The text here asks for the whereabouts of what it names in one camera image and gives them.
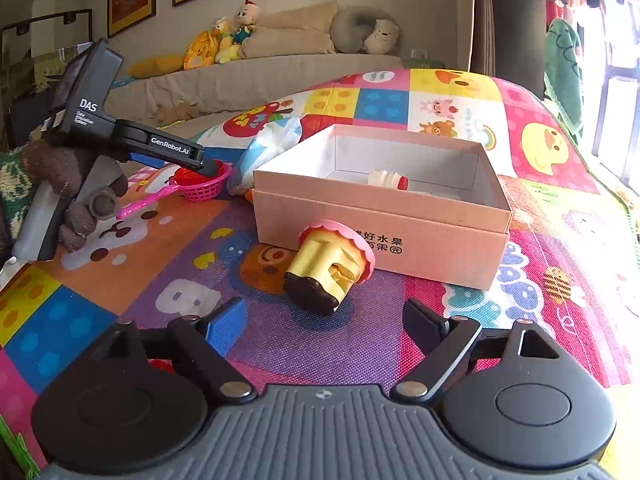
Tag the white toy bottle red cap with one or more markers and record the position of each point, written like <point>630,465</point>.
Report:
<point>387,180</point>

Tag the yellow orange plush backpack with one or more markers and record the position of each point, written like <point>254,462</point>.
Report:
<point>200,50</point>

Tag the brown curtain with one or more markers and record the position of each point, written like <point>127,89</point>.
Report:
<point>505,15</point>

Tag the big-headed doll green clothes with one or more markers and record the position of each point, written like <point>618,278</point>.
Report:
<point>246,17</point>

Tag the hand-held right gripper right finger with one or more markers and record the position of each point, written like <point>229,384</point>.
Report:
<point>422,322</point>

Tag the pink cardboard box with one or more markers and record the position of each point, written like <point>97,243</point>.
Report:
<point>380,240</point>

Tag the yellow cushion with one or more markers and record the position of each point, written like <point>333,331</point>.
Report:
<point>155,66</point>

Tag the black framed panel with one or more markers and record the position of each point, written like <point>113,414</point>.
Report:
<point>30,60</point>

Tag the yellow duck plush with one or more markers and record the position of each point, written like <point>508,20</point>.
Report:
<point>226,42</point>

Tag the small brown plush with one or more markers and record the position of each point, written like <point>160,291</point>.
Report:
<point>175,112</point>

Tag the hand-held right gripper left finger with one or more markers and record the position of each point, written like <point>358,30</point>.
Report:
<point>227,327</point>

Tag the person's left hand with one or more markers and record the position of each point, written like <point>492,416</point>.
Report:
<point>60,165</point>

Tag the white blue wet cotton packet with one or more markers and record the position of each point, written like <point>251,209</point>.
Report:
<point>270,145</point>

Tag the pink toy basket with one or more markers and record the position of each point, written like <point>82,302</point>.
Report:
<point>205,187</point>

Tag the beige cushion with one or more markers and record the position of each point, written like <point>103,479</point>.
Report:
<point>290,42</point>
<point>300,14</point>

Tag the red toy piece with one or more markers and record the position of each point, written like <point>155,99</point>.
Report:
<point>186,177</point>

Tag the pink gold cupcake toy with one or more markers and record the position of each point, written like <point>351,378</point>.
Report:
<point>320,265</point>

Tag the colourful cartoon play mat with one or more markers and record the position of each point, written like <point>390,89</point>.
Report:
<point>540,150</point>

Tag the cream bear plush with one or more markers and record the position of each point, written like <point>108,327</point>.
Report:
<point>382,35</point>

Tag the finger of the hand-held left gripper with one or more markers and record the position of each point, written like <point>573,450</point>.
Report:
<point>172,147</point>

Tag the black window railing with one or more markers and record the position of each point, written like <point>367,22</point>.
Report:
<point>607,110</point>

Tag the grey neck pillow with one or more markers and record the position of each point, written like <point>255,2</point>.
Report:
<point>350,25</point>

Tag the green cartoon towel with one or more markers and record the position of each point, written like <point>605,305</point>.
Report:
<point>562,75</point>

